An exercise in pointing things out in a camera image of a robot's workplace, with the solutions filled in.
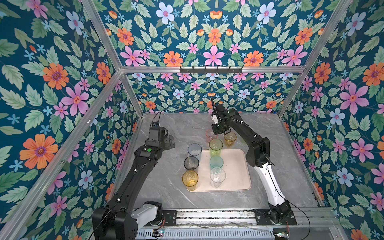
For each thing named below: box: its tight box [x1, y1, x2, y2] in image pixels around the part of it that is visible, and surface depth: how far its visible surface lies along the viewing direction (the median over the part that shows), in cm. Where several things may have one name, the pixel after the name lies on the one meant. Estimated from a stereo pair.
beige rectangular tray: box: [187, 149, 252, 193], surface depth 89 cm
